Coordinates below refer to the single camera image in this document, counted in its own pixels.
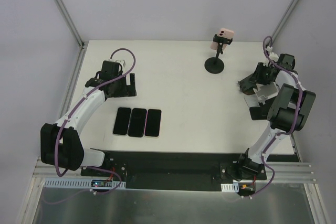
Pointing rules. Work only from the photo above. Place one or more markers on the black folding phone stand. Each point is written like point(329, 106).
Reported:
point(131, 90)

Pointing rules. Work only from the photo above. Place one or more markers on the right aluminium frame post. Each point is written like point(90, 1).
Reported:
point(284, 19)

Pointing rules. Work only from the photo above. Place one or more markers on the black clamp tripod stand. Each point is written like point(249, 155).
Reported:
point(215, 65)

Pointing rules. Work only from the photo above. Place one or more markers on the white metal phone stand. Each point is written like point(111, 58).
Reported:
point(261, 94)

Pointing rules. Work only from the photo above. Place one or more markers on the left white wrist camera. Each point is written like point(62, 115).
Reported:
point(121, 62)

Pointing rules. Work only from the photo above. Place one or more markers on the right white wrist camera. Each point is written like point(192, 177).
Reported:
point(273, 56)

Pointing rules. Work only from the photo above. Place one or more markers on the left white cable duct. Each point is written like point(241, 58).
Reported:
point(71, 183)

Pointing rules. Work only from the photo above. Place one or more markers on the round brown phone stand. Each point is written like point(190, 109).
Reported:
point(248, 91)

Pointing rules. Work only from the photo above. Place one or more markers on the right white cable duct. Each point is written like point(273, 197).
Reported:
point(230, 188)

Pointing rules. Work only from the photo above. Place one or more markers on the blue-edged black phone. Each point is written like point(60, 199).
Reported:
point(121, 123)

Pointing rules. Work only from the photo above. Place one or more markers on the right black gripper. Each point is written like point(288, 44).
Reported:
point(254, 78)

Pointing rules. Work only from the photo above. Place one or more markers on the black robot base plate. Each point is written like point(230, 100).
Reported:
point(173, 171)

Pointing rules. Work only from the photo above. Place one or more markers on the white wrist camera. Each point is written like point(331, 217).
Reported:
point(273, 56)
point(121, 62)

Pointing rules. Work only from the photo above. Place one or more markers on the white cable duct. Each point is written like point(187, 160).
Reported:
point(230, 188)
point(71, 183)

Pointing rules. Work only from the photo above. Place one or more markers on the aluminium frame post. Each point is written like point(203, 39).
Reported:
point(69, 22)
point(284, 19)

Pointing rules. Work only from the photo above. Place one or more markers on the pink phone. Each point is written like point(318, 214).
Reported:
point(224, 36)

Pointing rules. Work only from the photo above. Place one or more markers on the cream-edged black phone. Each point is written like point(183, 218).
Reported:
point(153, 123)

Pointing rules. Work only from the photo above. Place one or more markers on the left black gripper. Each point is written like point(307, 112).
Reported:
point(128, 87)

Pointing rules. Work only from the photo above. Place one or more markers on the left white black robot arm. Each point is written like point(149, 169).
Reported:
point(60, 143)

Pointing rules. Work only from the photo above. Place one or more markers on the left aluminium frame post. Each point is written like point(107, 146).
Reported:
point(69, 22)

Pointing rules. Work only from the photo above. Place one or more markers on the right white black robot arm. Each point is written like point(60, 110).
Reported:
point(285, 113)

